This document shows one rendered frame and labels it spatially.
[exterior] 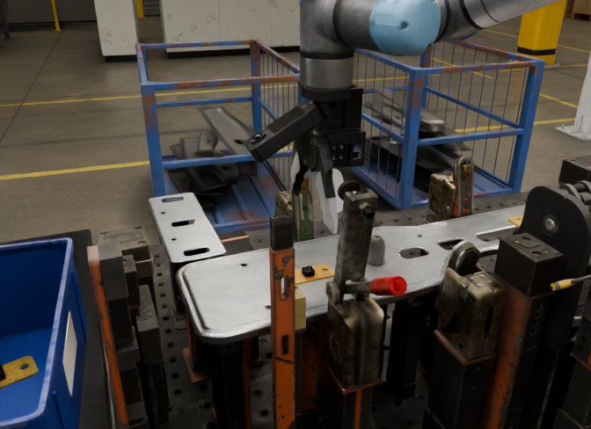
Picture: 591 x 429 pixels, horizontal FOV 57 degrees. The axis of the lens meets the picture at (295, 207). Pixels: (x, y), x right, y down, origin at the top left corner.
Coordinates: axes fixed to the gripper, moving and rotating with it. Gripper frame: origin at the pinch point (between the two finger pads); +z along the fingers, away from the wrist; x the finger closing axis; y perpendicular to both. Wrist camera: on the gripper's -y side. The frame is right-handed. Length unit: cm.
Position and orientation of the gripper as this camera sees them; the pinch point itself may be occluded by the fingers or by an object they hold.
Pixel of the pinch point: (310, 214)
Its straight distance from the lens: 84.7
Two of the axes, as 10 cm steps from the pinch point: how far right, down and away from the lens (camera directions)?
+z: 0.0, 9.1, 4.2
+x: -3.6, -4.0, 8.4
